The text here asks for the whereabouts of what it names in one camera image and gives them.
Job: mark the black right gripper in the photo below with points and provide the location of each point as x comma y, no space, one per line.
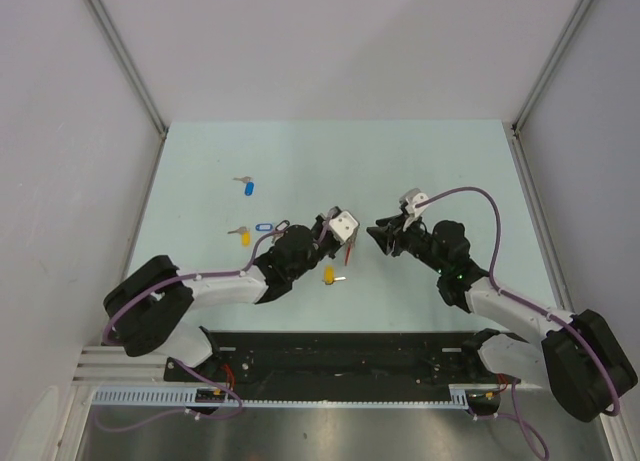
385,238

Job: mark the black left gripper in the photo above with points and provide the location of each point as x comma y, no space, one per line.
319,223

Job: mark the red-handled metal key organizer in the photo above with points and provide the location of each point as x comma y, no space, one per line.
350,245

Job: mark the yellow tag key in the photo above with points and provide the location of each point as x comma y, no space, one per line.
330,277
244,233

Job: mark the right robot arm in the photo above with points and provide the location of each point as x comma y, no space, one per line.
574,356

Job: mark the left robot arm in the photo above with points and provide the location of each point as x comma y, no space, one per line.
148,312

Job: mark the black key tag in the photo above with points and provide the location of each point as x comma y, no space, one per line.
282,226

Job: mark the blue white key tag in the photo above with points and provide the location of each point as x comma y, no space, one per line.
264,227

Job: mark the blue tag key far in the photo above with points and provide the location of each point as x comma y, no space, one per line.
248,183

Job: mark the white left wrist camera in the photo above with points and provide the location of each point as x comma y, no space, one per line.
343,225

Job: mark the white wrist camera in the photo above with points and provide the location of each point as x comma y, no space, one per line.
412,205
343,225

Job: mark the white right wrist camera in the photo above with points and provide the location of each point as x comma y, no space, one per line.
412,205

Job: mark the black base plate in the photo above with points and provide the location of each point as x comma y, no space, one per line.
353,366

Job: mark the aluminium frame post right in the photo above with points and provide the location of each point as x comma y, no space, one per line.
559,50

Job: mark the aluminium frame post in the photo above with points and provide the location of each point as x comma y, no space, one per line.
112,36
559,50

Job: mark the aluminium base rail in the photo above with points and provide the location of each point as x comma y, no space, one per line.
103,365

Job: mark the white slotted cable duct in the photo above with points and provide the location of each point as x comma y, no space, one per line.
203,397

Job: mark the aluminium frame post left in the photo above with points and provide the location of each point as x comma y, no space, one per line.
112,36

